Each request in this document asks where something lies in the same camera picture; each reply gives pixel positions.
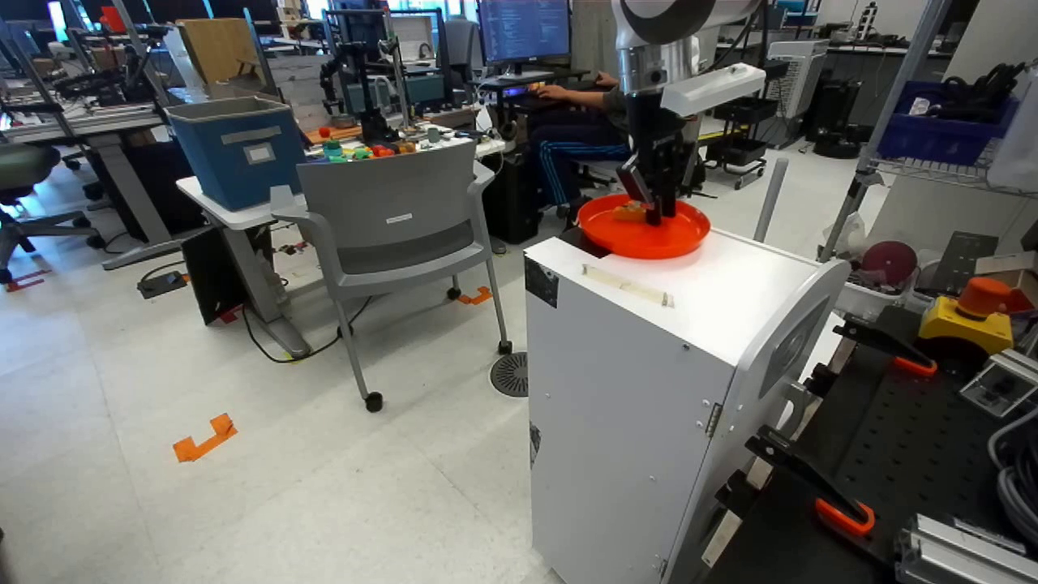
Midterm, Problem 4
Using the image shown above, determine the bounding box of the black orange clamp right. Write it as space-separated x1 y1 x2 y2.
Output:
837 314 936 380

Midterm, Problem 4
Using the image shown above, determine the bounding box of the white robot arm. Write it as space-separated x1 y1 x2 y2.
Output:
609 0 767 227

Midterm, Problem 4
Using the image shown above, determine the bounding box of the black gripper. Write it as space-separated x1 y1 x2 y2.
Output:
617 91 702 227

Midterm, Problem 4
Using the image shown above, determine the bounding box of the seated person white hoodie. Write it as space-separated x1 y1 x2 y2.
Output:
528 70 629 210

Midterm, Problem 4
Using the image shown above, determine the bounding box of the yellow red emergency stop button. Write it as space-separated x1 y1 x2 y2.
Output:
918 277 1014 355

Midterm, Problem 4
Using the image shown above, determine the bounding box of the white cabinet box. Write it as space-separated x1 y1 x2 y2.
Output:
525 231 849 584

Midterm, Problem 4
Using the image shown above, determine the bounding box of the white desk table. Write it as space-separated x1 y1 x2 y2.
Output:
171 132 514 360

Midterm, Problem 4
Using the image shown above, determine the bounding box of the computer monitor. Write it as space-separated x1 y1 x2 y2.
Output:
478 0 571 65

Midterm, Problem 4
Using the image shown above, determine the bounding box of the black orange clamp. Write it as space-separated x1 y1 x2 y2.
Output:
745 424 878 542
837 314 936 380

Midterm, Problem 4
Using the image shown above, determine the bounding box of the blue storage bin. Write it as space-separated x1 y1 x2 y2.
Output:
164 97 304 210

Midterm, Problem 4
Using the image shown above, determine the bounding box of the toy pizza slice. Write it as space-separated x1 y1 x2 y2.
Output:
608 198 649 224

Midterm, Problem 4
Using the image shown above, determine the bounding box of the grey plastic chair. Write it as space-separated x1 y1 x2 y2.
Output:
280 144 514 413

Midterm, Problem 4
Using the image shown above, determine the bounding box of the black orange clamp left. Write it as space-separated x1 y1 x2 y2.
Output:
745 424 878 542

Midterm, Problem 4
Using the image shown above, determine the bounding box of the masking tape strip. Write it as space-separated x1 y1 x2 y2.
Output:
580 263 676 307

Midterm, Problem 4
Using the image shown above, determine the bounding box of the orange plastic plate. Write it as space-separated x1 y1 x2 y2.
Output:
576 196 709 261

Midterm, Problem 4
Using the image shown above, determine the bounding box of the grey metal pole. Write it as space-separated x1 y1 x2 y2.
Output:
751 156 788 244

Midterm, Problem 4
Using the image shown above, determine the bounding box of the black perforated breadboard table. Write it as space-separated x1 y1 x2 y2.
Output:
702 307 1036 584

